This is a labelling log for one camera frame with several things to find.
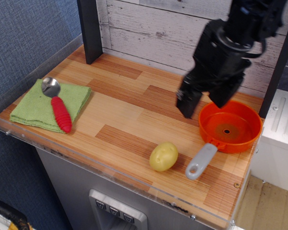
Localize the grey toy fridge cabinet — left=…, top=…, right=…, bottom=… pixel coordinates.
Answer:
left=35, top=146, right=221, bottom=230

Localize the white toy sink unit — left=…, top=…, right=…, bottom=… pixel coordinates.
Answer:
left=251, top=89, right=288, bottom=190

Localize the black frame post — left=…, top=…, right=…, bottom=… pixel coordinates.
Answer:
left=77, top=0, right=103, bottom=64
left=259, top=32, right=288, bottom=119

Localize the spoon with red handle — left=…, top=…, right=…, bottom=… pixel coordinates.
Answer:
left=41, top=77, right=72, bottom=133

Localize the orange pan with grey handle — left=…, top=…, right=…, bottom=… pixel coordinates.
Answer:
left=185, top=101, right=263, bottom=180

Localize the yellow object bottom left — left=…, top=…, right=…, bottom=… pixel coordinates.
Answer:
left=8, top=221, right=33, bottom=230

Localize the yellow plastic potato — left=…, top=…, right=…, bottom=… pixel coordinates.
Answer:
left=149, top=142, right=179, bottom=172

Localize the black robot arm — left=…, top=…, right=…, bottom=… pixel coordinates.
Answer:
left=176, top=0, right=286, bottom=118

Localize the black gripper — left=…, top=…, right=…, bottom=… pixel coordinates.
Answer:
left=176, top=19, right=251, bottom=118

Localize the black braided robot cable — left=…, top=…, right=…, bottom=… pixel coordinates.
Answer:
left=242, top=38, right=267, bottom=59

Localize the black right frame post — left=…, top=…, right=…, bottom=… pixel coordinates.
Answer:
left=259, top=32, right=288, bottom=119

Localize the clear acrylic table guard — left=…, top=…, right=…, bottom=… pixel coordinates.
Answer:
left=0, top=37, right=255, bottom=230

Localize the black left frame post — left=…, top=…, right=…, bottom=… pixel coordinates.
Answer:
left=77, top=0, right=103, bottom=64

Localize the green folded cloth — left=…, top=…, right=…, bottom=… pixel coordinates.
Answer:
left=10, top=79, right=91, bottom=133

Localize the silver dispenser button panel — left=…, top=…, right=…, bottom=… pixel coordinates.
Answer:
left=89, top=189, right=148, bottom=230

